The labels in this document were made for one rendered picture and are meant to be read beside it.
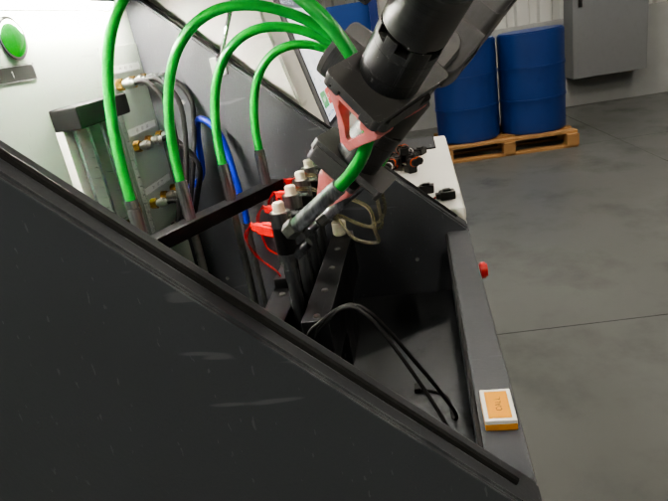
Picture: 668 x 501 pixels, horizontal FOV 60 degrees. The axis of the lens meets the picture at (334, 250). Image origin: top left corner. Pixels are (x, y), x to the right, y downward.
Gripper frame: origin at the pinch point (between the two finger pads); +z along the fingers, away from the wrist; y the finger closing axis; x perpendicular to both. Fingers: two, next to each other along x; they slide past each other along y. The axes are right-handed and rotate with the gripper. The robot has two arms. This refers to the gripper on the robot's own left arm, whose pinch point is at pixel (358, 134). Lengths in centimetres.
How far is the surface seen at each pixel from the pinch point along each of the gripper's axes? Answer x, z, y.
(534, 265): 51, 193, -178
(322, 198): 1.7, 6.1, 4.5
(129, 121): -36, 38, 2
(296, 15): -20.0, 7.4, -12.1
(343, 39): -6.1, -7.0, -0.9
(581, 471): 89, 110, -60
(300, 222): 1.4, 10.1, 6.2
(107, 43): -29.9, 11.0, 8.5
